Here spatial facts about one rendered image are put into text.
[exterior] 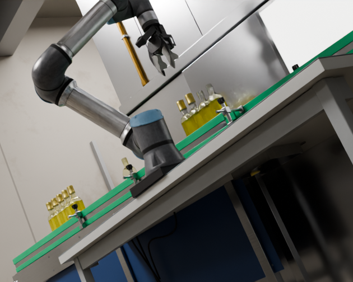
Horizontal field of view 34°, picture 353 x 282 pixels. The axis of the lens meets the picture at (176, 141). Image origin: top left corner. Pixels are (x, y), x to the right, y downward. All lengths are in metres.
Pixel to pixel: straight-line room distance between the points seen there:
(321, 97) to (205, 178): 0.50
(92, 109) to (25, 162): 3.12
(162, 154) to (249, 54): 0.76
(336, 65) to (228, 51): 1.21
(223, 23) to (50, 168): 3.02
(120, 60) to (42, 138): 2.44
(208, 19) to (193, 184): 1.08
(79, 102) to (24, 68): 3.57
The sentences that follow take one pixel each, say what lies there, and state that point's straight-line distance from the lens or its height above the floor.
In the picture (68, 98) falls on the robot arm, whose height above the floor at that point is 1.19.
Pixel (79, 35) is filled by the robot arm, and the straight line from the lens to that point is 2.12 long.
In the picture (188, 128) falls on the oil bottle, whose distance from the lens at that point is 2.54.
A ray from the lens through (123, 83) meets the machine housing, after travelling 3.06.
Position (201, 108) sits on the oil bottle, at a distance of 2.48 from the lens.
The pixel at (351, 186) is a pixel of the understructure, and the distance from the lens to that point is 2.36.
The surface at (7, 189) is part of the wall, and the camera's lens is 5.07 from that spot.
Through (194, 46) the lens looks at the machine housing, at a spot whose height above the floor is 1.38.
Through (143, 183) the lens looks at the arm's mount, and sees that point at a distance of 1.92.
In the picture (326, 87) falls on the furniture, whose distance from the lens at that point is 1.42.
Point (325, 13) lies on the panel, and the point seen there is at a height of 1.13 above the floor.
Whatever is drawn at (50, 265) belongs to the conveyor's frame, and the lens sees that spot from 3.23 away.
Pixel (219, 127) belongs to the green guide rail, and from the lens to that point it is 2.30.
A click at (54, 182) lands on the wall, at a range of 5.25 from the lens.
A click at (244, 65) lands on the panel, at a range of 2.53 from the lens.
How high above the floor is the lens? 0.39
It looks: 14 degrees up
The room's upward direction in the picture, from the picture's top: 24 degrees counter-clockwise
